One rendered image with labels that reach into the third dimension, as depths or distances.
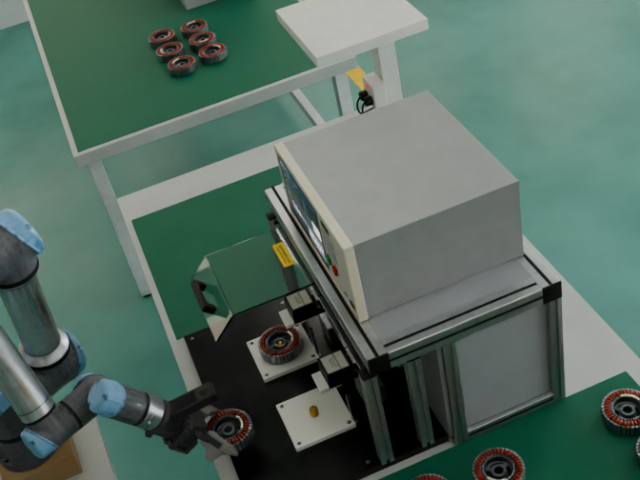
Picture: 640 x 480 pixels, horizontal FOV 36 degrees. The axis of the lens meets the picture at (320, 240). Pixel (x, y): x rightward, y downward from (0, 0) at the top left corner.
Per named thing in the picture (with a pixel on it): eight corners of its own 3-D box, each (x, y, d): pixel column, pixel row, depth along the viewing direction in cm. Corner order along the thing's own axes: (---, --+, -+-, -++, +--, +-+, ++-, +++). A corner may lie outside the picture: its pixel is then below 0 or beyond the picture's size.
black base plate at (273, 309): (256, 525, 213) (254, 518, 212) (185, 342, 262) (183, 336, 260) (449, 440, 221) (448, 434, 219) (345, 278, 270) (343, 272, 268)
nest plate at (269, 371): (265, 383, 242) (263, 379, 241) (247, 345, 253) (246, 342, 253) (320, 360, 244) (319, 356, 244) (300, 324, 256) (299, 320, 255)
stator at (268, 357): (266, 371, 243) (263, 361, 241) (256, 342, 252) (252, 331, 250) (309, 356, 244) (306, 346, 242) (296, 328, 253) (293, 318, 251)
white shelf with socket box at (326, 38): (343, 186, 303) (315, 58, 274) (303, 131, 331) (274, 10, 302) (444, 148, 308) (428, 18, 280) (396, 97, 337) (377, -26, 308)
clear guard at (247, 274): (216, 342, 222) (210, 324, 218) (190, 281, 240) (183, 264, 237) (347, 290, 227) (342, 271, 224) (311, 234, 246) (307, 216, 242)
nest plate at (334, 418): (296, 452, 224) (295, 449, 223) (276, 408, 235) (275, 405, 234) (356, 427, 226) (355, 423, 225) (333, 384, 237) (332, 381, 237)
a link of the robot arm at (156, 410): (146, 385, 211) (153, 410, 205) (162, 390, 214) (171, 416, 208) (126, 409, 213) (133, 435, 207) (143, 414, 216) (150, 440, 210)
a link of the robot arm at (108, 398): (93, 372, 207) (111, 380, 200) (135, 387, 213) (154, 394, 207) (79, 408, 205) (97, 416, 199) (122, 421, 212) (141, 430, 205)
